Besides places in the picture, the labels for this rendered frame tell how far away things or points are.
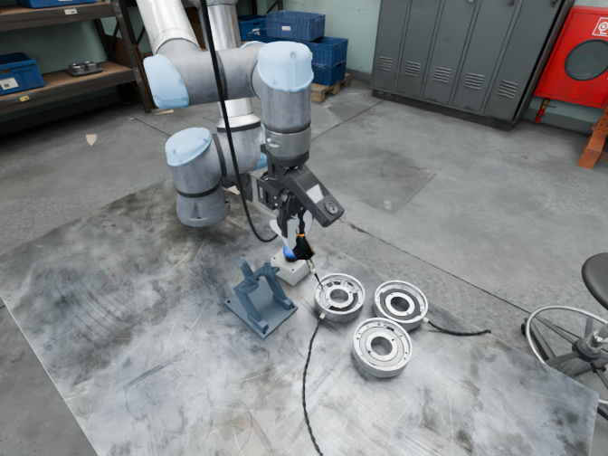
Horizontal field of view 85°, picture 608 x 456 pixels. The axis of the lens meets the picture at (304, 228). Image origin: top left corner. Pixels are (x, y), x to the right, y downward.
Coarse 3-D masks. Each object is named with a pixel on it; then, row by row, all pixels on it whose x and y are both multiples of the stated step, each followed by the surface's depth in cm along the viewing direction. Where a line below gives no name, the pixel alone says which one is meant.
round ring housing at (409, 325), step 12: (384, 288) 71; (408, 288) 71; (396, 300) 71; (408, 300) 69; (420, 300) 69; (384, 312) 65; (396, 312) 67; (408, 312) 67; (408, 324) 64; (420, 324) 66
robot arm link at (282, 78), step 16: (272, 48) 45; (288, 48) 45; (304, 48) 45; (272, 64) 44; (288, 64) 44; (304, 64) 45; (256, 80) 49; (272, 80) 45; (288, 80) 45; (304, 80) 46; (272, 96) 46; (288, 96) 46; (304, 96) 47; (272, 112) 48; (288, 112) 48; (304, 112) 49; (272, 128) 50; (288, 128) 49; (304, 128) 50
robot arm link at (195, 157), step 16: (192, 128) 86; (176, 144) 80; (192, 144) 79; (208, 144) 81; (176, 160) 80; (192, 160) 80; (208, 160) 83; (224, 160) 84; (176, 176) 84; (192, 176) 83; (208, 176) 85; (224, 176) 90; (192, 192) 86
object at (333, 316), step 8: (320, 280) 71; (328, 280) 73; (336, 280) 73; (344, 280) 73; (352, 280) 72; (320, 288) 71; (336, 288) 71; (344, 288) 71; (360, 288) 70; (328, 296) 70; (336, 296) 73; (344, 296) 72; (352, 296) 70; (360, 296) 70; (320, 304) 67; (336, 304) 68; (344, 304) 68; (360, 304) 67; (320, 312) 68; (328, 312) 66; (336, 312) 65; (344, 312) 65; (352, 312) 66; (336, 320) 67; (344, 320) 67
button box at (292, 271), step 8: (280, 256) 76; (312, 256) 76; (272, 264) 76; (280, 264) 74; (288, 264) 74; (296, 264) 74; (304, 264) 75; (280, 272) 76; (288, 272) 74; (296, 272) 73; (304, 272) 77; (288, 280) 76; (296, 280) 75
